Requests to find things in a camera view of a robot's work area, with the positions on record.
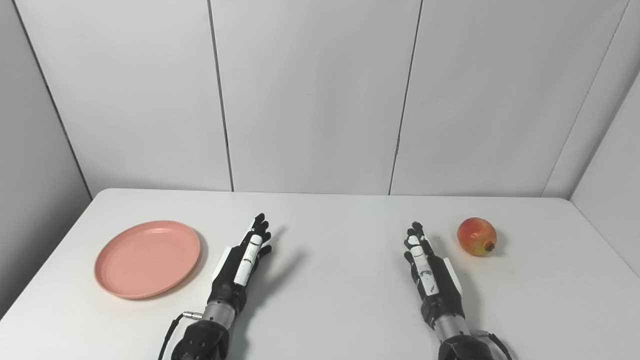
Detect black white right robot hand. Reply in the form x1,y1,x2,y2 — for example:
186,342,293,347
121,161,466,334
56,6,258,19
403,222,466,330

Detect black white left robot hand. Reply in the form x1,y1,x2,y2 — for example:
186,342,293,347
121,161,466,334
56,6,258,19
207,213,273,315

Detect red yellow pomegranate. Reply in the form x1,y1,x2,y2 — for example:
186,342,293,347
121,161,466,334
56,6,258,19
457,217,498,257

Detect pink round plate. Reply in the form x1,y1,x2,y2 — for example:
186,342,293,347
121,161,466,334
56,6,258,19
94,220,201,300

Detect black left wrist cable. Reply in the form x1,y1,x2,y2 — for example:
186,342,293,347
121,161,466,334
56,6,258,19
158,311,204,360

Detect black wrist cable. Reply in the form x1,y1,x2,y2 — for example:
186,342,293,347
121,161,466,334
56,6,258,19
158,311,204,360
472,330,514,360

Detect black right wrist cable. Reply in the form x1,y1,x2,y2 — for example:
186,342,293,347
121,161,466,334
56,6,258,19
472,330,514,360

